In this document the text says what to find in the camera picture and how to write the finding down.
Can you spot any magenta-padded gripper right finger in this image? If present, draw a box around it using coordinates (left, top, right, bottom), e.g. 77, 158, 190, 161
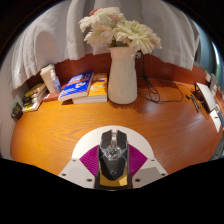
127, 144, 169, 189

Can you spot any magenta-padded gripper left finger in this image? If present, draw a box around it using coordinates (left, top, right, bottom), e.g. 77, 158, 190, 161
58, 144, 101, 189

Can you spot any grey black computer mouse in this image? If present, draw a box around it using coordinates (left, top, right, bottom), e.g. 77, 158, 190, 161
95, 129, 131, 183

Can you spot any white mouse pad, yellow wrist rest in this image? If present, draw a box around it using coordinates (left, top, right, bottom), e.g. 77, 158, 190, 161
71, 125, 155, 188

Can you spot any red book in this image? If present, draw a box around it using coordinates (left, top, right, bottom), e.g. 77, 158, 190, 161
42, 91, 63, 103

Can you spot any yellow and white book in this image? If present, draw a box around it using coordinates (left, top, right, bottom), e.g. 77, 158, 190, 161
21, 98, 46, 113

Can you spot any dark mug, green inside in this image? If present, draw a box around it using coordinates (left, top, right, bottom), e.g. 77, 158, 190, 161
10, 101, 24, 121

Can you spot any orange yellow book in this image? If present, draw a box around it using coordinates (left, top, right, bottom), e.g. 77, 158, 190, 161
72, 72, 109, 105

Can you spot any yellow and black book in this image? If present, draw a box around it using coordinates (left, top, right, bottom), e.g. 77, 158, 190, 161
23, 82, 47, 98

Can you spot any white ceramic vase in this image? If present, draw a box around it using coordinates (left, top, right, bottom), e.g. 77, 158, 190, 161
107, 45, 139, 105

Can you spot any window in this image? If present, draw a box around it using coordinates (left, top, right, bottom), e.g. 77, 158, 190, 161
199, 33, 224, 88

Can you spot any white pleated curtain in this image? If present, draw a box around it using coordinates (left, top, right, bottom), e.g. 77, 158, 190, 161
9, 0, 201, 91

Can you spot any white flower bouquet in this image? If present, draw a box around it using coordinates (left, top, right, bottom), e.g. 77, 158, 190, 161
78, 6, 163, 56

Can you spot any black cable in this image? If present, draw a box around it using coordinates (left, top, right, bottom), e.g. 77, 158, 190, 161
134, 53, 196, 104

